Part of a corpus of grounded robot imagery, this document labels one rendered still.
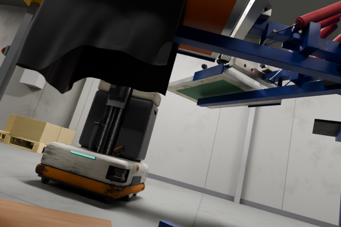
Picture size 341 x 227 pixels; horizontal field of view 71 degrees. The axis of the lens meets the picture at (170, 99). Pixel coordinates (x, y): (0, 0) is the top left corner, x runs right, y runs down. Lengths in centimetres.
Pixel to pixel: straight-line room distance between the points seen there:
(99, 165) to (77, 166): 15
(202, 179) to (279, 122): 162
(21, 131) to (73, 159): 244
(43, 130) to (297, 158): 391
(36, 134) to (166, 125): 205
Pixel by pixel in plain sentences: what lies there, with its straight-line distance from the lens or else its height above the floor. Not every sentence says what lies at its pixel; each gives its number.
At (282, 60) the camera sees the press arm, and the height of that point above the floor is 87.
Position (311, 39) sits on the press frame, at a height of 96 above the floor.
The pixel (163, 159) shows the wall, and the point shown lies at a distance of 427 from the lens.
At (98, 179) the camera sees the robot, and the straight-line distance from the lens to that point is 167.
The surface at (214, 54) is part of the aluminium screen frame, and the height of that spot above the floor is 95.
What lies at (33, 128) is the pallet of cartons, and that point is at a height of 30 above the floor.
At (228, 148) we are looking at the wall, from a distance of 422.
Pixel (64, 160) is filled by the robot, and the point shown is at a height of 18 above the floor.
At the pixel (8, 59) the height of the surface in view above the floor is 61.
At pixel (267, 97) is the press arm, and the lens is 157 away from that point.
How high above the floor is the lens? 35
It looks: 14 degrees up
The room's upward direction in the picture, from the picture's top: 15 degrees clockwise
